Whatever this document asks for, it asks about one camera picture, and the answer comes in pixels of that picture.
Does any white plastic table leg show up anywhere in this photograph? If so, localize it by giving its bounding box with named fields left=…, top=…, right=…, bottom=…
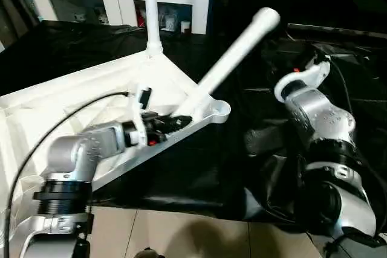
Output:
left=175, top=7, right=281, bottom=120
left=144, top=0, right=164, bottom=58

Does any white plastic table top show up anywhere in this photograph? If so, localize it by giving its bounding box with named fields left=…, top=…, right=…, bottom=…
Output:
left=0, top=51, right=232, bottom=250

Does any black mat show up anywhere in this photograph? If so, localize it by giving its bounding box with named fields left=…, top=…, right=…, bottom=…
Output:
left=0, top=19, right=387, bottom=237

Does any brown round object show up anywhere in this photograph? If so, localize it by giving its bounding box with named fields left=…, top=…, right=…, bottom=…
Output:
left=135, top=247, right=164, bottom=258

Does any grey curtain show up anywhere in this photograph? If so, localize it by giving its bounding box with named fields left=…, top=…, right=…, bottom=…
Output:
left=0, top=0, right=42, bottom=55

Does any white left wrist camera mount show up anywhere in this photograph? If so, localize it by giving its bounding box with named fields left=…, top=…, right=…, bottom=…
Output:
left=128, top=83, right=154, bottom=149

